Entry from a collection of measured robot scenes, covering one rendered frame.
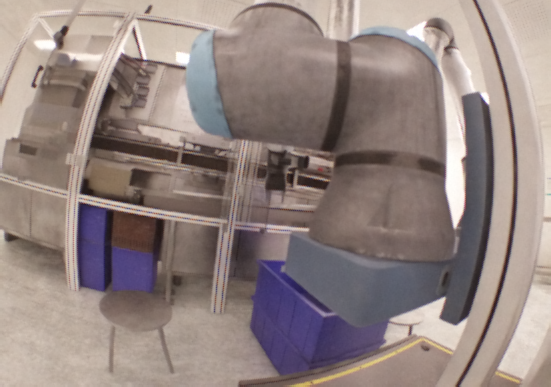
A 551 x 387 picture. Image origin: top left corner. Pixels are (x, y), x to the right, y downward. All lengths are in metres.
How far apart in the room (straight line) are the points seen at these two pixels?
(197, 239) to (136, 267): 0.48
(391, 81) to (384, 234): 0.15
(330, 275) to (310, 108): 0.16
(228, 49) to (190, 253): 1.51
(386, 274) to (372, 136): 0.13
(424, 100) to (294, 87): 0.14
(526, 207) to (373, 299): 0.20
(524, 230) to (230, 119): 0.35
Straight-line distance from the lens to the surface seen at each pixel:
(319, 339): 0.79
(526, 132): 0.31
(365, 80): 0.24
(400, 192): 0.22
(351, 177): 0.24
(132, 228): 1.41
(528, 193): 0.30
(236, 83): 0.24
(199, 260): 1.67
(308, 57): 0.24
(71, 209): 1.46
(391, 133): 0.24
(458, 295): 0.32
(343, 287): 0.21
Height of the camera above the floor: 0.76
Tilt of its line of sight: 4 degrees up
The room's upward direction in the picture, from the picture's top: 9 degrees clockwise
